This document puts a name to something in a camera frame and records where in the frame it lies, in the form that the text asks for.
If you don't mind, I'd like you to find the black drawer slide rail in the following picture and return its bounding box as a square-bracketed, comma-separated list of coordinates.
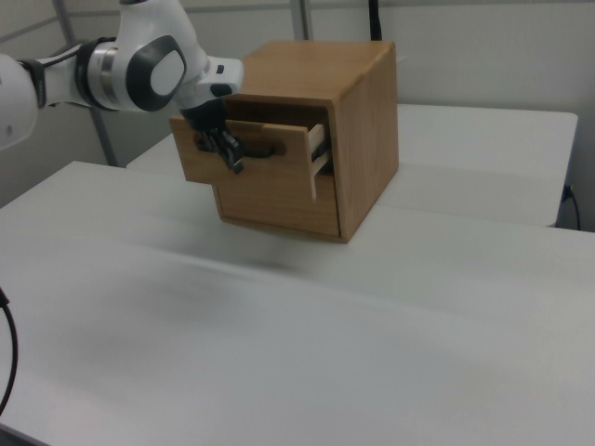
[311, 137, 333, 164]

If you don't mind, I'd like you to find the wooden sliding drawer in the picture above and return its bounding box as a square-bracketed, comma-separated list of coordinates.
[168, 113, 334, 202]

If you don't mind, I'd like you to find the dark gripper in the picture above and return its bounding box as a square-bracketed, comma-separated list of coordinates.
[179, 96, 246, 177]

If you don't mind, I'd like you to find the thick black cable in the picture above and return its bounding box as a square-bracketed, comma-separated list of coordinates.
[0, 286, 20, 411]

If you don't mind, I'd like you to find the black vertical pole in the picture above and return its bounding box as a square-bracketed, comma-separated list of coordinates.
[368, 0, 386, 42]

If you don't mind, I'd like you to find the wooden drawer cabinet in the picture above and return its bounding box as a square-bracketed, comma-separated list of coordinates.
[211, 39, 402, 245]

